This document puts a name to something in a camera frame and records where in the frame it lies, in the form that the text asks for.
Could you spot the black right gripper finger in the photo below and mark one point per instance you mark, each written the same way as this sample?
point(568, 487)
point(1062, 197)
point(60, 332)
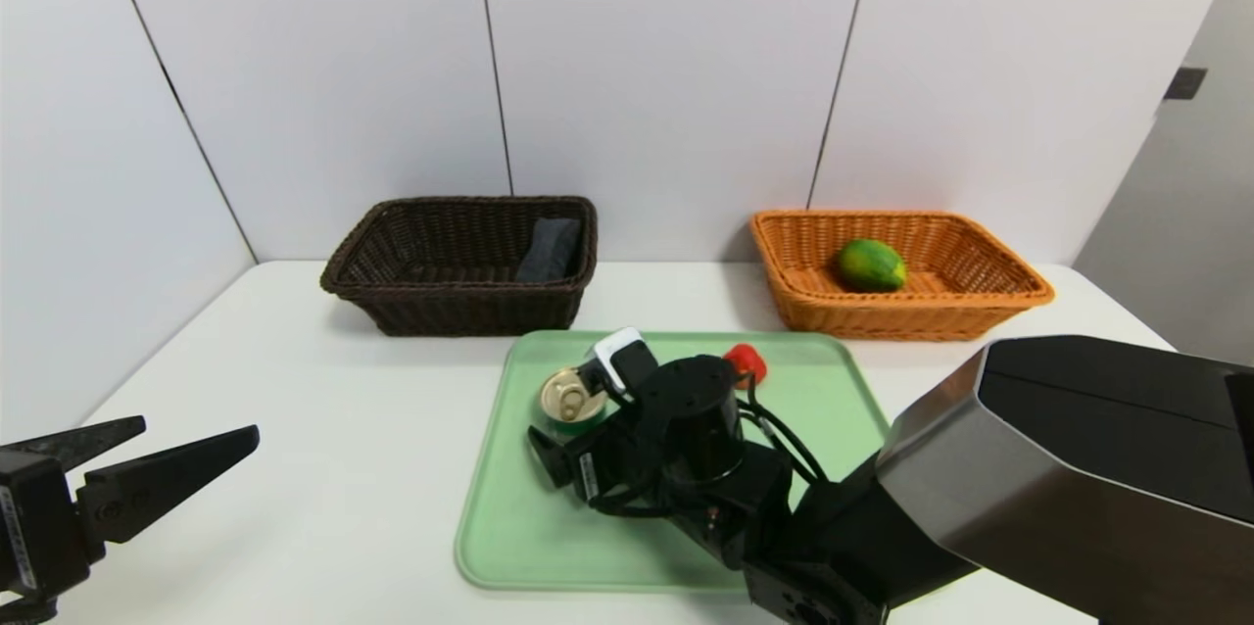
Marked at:
point(558, 463)

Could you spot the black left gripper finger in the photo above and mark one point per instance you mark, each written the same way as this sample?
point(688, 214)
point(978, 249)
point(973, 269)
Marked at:
point(78, 444)
point(157, 483)

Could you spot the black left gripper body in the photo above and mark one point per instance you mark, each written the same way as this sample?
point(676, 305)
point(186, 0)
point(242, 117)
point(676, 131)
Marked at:
point(27, 522)

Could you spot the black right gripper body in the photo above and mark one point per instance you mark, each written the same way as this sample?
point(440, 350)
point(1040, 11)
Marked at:
point(587, 474)

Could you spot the teal cat food can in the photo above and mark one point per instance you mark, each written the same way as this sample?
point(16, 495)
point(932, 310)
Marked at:
point(563, 400)

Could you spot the grey sock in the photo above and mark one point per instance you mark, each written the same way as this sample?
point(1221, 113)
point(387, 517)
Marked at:
point(549, 251)

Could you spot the green citrus fruit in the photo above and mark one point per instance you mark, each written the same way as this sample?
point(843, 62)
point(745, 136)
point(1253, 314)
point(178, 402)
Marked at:
point(870, 264)

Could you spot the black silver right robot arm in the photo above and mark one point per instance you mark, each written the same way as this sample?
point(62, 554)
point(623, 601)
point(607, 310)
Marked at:
point(1078, 468)

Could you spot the dark brown wicker basket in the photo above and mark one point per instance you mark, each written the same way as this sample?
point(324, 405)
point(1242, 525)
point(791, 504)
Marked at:
point(431, 263)

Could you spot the orange wicker basket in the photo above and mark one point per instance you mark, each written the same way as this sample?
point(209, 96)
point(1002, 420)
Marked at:
point(940, 312)

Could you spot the light green plastic tray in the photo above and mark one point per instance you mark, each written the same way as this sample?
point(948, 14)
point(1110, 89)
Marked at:
point(509, 527)

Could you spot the small red strawberry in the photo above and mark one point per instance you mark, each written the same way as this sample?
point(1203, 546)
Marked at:
point(749, 356)

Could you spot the dark wall plate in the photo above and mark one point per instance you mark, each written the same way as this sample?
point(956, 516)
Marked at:
point(1186, 82)

